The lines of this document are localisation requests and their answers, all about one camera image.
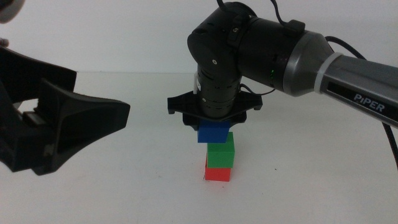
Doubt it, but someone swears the thin black cable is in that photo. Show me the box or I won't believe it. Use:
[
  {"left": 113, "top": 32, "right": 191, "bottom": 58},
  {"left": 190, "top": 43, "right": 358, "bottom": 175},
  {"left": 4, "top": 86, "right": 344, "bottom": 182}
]
[{"left": 239, "top": 83, "right": 276, "bottom": 96}]

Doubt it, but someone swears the green cube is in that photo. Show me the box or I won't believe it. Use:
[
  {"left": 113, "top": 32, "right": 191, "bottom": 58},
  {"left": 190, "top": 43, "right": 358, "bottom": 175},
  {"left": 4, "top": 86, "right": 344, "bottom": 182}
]
[{"left": 206, "top": 131, "right": 236, "bottom": 169}]

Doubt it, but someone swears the blue cube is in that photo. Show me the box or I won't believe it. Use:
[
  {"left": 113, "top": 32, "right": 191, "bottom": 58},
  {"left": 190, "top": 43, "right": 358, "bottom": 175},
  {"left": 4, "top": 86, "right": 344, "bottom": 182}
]
[{"left": 197, "top": 119, "right": 231, "bottom": 144}]

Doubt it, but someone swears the red cube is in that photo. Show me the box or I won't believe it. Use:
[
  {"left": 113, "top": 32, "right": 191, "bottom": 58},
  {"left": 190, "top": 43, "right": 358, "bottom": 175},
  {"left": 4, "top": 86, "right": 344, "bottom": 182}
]
[{"left": 204, "top": 157, "right": 232, "bottom": 182}]

